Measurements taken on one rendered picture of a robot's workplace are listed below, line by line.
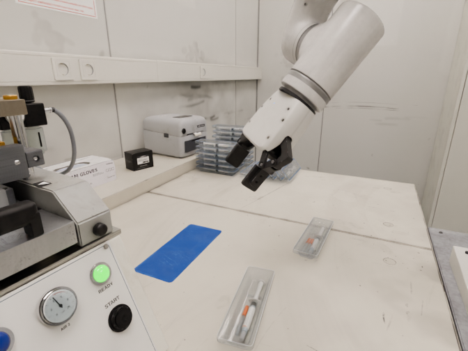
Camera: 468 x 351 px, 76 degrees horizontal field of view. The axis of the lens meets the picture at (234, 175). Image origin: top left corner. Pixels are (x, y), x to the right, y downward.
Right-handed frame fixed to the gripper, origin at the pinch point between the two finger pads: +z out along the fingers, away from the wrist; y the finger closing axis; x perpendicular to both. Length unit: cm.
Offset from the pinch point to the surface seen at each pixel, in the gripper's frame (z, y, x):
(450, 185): -52, -67, 172
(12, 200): 20.0, 2.8, -27.7
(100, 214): 13.9, 7.7, -18.2
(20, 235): 17.4, 12.2, -25.3
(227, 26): -46, -175, 28
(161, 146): 27, -84, 11
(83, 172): 37, -48, -15
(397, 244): -6.2, 4.0, 45.7
